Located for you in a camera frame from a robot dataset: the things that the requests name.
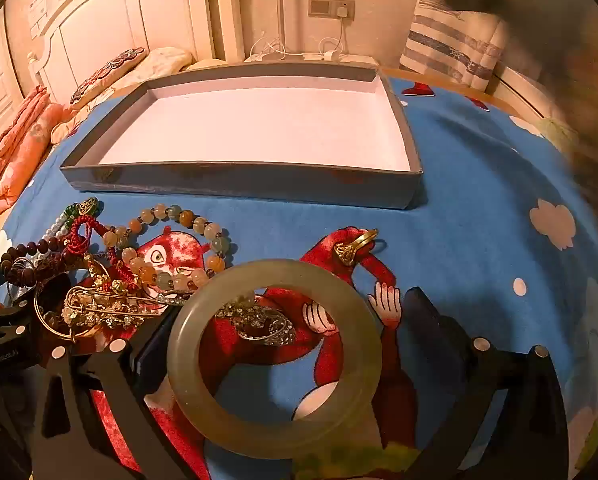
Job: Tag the white wooden headboard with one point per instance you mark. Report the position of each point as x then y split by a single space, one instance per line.
144 5

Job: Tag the cream crumpled cloth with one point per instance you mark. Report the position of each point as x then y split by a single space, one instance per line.
164 62

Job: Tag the pale green jade bangle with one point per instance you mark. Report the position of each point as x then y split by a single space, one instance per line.
189 385

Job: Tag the pink folded quilt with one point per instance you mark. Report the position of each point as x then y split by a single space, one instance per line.
14 160

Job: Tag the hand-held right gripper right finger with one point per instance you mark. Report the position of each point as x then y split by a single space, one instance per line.
429 320

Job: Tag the blue printed blanket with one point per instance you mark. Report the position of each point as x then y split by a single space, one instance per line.
479 220

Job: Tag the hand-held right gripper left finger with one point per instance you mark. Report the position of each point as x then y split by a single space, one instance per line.
151 365

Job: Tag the white charger plug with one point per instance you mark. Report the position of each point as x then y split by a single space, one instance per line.
343 11

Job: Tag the white nightstand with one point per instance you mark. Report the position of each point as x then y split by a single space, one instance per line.
359 57

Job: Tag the wall socket panel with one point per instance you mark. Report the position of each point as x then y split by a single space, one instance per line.
321 7

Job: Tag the paper wall notice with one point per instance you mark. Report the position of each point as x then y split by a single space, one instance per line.
38 10

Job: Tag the embroidered pillow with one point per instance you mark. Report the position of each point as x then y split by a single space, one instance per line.
106 75

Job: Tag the grey shallow box tray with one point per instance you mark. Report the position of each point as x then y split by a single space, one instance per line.
259 120

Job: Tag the gold filigree brooch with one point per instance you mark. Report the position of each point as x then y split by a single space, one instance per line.
109 305

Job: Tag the yellow pillow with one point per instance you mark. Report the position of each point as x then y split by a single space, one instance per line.
206 64

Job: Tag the thin gold bangle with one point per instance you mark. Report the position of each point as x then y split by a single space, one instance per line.
41 317

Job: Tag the striped curtain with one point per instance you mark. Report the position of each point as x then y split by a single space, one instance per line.
449 40

